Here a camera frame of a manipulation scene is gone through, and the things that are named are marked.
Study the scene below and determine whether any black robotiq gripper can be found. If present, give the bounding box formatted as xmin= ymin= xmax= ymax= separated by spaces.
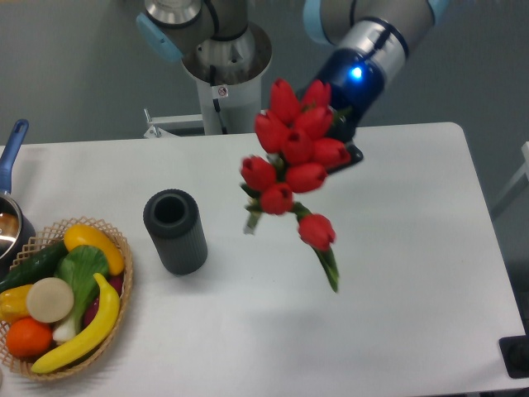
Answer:
xmin=313 ymin=48 xmax=385 ymax=172

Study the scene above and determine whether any green bok choy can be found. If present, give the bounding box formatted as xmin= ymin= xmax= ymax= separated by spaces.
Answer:
xmin=53 ymin=245 xmax=109 ymax=344

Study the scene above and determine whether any yellow squash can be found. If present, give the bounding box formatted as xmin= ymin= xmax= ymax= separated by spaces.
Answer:
xmin=64 ymin=223 xmax=125 ymax=276

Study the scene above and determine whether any dark grey ribbed vase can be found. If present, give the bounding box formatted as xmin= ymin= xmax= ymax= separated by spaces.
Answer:
xmin=143 ymin=189 xmax=208 ymax=275

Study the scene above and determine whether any white furniture frame right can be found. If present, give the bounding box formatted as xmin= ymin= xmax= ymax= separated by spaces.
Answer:
xmin=490 ymin=141 xmax=528 ymax=221

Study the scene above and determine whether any blue handled saucepan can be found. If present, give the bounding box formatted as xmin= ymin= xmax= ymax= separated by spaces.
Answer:
xmin=1 ymin=119 xmax=35 ymax=277

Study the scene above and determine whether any black device at edge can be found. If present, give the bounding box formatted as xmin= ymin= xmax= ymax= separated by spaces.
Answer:
xmin=498 ymin=335 xmax=528 ymax=379

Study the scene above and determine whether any orange fruit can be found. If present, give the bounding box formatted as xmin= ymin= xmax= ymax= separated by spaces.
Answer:
xmin=6 ymin=317 xmax=52 ymax=358

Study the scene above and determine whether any red tulip bouquet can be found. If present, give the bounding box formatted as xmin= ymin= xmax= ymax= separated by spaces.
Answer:
xmin=240 ymin=79 xmax=348 ymax=291

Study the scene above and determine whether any beige round disc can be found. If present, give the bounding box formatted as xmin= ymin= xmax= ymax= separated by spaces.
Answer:
xmin=26 ymin=277 xmax=74 ymax=323

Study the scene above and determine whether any dark red vegetable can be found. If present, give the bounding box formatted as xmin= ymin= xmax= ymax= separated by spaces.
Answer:
xmin=83 ymin=275 xmax=123 ymax=328

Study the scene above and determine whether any green cucumber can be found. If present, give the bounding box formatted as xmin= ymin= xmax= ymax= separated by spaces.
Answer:
xmin=1 ymin=240 xmax=68 ymax=292

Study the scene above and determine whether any yellow bell pepper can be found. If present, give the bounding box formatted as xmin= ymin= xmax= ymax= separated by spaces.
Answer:
xmin=1 ymin=285 xmax=32 ymax=324

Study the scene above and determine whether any yellow banana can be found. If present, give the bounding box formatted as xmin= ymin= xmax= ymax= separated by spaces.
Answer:
xmin=31 ymin=273 xmax=120 ymax=375

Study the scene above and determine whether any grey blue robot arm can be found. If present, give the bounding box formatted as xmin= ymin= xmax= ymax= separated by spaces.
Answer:
xmin=136 ymin=1 xmax=446 ymax=164

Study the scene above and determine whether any woven wicker basket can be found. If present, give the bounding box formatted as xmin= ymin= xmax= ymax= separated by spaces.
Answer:
xmin=1 ymin=216 xmax=133 ymax=381

